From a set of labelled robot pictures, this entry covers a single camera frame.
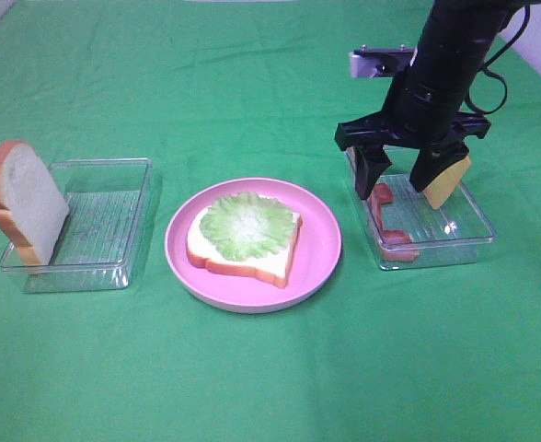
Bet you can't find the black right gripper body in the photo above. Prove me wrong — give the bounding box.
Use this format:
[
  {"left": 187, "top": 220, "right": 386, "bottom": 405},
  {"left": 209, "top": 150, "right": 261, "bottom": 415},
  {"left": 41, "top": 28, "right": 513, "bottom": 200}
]
[{"left": 335, "top": 68, "right": 490, "bottom": 150}]

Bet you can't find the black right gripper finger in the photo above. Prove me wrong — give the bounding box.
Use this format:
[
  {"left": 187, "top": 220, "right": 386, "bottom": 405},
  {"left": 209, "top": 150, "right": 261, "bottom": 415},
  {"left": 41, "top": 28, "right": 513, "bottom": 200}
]
[
  {"left": 353, "top": 145, "right": 391, "bottom": 200},
  {"left": 409, "top": 141, "right": 469, "bottom": 192}
]

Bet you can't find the yellow cheese slice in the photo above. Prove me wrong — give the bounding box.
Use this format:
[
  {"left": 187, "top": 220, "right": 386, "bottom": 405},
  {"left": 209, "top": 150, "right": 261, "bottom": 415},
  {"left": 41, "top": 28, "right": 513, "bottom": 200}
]
[{"left": 422, "top": 156, "right": 471, "bottom": 210}]

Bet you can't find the green lettuce leaf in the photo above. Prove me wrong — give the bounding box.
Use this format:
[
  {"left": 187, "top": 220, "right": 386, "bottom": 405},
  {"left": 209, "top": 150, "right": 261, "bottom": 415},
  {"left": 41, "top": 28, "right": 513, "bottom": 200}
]
[{"left": 199, "top": 192, "right": 299, "bottom": 262}]

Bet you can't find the white bread slice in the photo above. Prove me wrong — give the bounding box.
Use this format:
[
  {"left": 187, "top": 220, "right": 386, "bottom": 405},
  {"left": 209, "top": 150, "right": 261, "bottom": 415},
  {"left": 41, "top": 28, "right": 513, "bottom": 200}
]
[
  {"left": 0, "top": 140, "right": 69, "bottom": 266},
  {"left": 186, "top": 205, "right": 303, "bottom": 288}
]

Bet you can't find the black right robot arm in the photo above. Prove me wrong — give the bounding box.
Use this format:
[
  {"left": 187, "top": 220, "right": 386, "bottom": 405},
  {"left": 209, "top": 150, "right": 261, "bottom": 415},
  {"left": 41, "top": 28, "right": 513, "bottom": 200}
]
[{"left": 335, "top": 1, "right": 524, "bottom": 207}]

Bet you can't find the clear right plastic container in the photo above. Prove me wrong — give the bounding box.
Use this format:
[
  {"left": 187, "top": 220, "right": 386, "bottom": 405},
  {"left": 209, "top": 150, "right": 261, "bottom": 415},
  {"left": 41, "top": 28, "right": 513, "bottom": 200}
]
[{"left": 345, "top": 146, "right": 495, "bottom": 271}]

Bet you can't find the clear plastic container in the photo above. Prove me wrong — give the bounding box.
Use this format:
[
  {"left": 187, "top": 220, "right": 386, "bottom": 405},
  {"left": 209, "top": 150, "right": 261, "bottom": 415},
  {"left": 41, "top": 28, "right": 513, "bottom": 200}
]
[
  {"left": 345, "top": 146, "right": 495, "bottom": 271},
  {"left": 0, "top": 157, "right": 152, "bottom": 294}
]

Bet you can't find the pink round plate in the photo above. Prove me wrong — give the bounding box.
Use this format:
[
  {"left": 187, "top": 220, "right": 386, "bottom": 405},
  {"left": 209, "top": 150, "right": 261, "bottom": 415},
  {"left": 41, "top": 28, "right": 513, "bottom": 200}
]
[{"left": 164, "top": 177, "right": 341, "bottom": 313}]

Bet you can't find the green tablecloth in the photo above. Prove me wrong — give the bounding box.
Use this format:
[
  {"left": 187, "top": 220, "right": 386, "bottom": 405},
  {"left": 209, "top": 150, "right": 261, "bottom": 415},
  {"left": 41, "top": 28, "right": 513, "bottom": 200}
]
[{"left": 0, "top": 1, "right": 541, "bottom": 441}]

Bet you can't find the clear left plastic container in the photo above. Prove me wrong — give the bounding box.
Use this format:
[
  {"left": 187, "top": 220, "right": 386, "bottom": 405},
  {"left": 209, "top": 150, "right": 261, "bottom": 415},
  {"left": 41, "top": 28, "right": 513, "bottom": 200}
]
[{"left": 0, "top": 157, "right": 152, "bottom": 294}]

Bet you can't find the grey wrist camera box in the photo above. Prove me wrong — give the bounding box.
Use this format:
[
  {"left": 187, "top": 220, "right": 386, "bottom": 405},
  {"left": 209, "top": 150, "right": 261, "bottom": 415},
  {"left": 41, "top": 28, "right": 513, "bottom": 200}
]
[{"left": 349, "top": 45, "right": 416, "bottom": 78}]

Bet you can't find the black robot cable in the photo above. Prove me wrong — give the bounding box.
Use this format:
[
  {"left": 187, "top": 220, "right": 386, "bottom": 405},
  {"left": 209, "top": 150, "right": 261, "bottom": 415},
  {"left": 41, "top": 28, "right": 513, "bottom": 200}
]
[{"left": 458, "top": 0, "right": 532, "bottom": 116}]

